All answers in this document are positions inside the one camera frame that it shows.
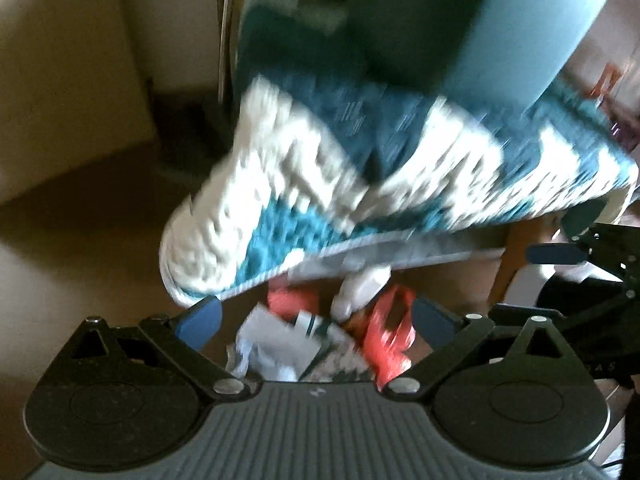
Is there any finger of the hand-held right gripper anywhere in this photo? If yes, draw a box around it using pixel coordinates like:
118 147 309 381
526 222 640 273

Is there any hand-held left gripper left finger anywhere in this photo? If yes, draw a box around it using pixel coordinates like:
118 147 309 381
70 296 253 403

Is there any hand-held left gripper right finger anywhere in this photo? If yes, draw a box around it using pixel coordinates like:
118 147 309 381
382 297 571 403

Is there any teal bin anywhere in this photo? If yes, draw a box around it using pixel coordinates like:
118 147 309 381
347 0 618 108

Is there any red plastic wrapper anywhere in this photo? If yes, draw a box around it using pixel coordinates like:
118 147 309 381
362 285 418 381

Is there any white plastic bottle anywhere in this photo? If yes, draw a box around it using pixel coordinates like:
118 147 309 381
332 265 391 318

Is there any small red wrapper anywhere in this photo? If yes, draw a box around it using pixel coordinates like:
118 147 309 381
267 285 323 318

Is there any teal white knitted blanket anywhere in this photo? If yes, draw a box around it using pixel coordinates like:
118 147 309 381
160 0 640 308

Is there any metal lamp pole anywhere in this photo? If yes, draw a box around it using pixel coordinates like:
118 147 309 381
215 0 238 111

